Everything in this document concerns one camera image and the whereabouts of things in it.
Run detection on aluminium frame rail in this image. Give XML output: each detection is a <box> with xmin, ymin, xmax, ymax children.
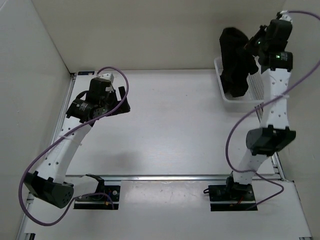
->
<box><xmin>64</xmin><ymin>174</ymin><xmax>285</xmax><ymax>182</ymax></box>

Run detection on black shorts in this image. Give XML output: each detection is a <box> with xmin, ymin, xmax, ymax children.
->
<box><xmin>219</xmin><ymin>27</ymin><xmax>259</xmax><ymax>83</ymax></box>

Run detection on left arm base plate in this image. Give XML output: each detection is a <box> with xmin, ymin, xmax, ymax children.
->
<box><xmin>73</xmin><ymin>185</ymin><xmax>121</xmax><ymax>211</ymax></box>

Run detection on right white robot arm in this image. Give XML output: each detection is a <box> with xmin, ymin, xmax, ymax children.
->
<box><xmin>224</xmin><ymin>19</ymin><xmax>296</xmax><ymax>200</ymax></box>

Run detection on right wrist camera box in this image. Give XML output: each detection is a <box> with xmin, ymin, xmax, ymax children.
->
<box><xmin>276</xmin><ymin>10</ymin><xmax>293</xmax><ymax>24</ymax></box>

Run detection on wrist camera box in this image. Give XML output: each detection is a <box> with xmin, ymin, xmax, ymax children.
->
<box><xmin>96</xmin><ymin>72</ymin><xmax>114</xmax><ymax>83</ymax></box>
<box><xmin>276</xmin><ymin>10</ymin><xmax>293</xmax><ymax>24</ymax></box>

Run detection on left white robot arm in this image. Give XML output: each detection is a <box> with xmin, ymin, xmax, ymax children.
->
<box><xmin>23</xmin><ymin>72</ymin><xmax>130</xmax><ymax>209</ymax></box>

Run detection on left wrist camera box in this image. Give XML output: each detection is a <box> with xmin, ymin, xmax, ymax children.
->
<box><xmin>96</xmin><ymin>72</ymin><xmax>114</xmax><ymax>83</ymax></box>

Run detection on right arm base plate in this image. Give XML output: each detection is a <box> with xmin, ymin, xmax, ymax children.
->
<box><xmin>203</xmin><ymin>185</ymin><xmax>258</xmax><ymax>212</ymax></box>

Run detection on white plastic basket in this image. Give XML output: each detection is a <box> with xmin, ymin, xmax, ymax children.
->
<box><xmin>214</xmin><ymin>56</ymin><xmax>264</xmax><ymax>113</ymax></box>

